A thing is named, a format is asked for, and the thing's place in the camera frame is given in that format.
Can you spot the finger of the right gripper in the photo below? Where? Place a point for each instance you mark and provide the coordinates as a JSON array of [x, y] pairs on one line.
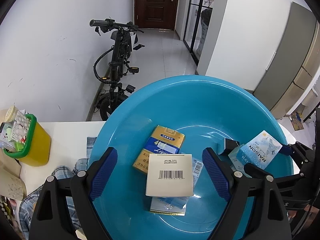
[[297, 149], [226, 146]]

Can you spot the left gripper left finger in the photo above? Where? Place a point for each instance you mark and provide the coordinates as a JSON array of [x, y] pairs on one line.
[[86, 186]]

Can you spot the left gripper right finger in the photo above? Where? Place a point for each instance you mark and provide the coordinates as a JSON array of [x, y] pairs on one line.
[[233, 189]]

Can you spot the light blue Raison box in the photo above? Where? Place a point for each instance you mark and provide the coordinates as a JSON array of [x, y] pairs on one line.
[[259, 151]]

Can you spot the cream box with barcode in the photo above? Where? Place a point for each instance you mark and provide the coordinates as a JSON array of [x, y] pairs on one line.
[[170, 175]]

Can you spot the yellow bin green rim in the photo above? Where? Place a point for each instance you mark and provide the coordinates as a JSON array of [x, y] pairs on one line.
[[37, 146]]

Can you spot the blue plaid cloth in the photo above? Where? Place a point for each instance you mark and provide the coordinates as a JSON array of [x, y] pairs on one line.
[[50, 207]]

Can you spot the light blue flat pack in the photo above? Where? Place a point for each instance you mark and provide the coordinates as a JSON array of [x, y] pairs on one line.
[[169, 206]]

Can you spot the gold blue cigarette pack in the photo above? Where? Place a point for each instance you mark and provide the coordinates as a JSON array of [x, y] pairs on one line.
[[163, 140]]

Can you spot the white paper roll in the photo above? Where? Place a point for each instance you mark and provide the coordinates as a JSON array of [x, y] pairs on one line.
[[11, 185]]

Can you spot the grey beige refrigerator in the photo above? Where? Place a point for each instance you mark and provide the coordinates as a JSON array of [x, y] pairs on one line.
[[294, 64]]

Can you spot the black electric bicycle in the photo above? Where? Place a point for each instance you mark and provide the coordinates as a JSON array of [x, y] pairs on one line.
[[125, 41]]

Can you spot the black framed glass door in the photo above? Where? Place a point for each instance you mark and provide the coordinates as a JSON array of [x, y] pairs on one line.
[[196, 26]]

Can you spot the dark brown door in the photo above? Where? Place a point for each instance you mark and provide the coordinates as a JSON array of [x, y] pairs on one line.
[[155, 14]]

